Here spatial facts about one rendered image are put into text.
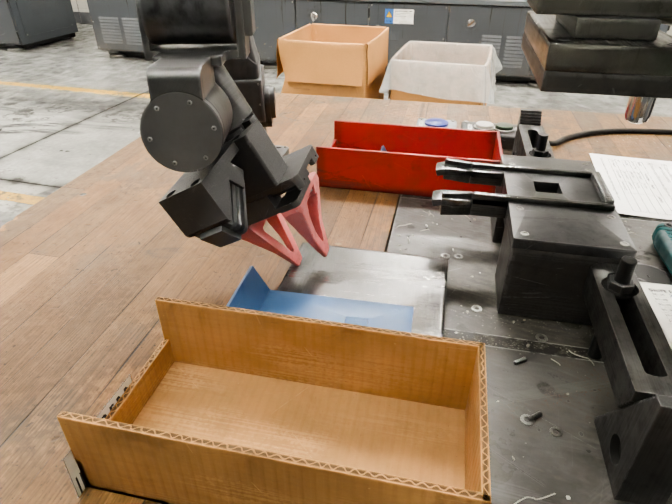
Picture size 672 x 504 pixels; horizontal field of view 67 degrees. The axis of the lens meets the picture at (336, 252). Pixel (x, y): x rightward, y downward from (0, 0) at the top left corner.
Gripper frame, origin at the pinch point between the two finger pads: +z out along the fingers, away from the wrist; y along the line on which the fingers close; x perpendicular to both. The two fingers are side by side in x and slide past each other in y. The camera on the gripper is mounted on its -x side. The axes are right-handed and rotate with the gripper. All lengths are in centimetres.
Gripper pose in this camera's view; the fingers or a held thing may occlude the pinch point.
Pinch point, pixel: (309, 251)
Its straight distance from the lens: 52.1
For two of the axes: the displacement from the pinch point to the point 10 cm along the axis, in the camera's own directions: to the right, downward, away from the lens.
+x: 1.8, -6.0, 7.8
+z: 4.8, 7.5, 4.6
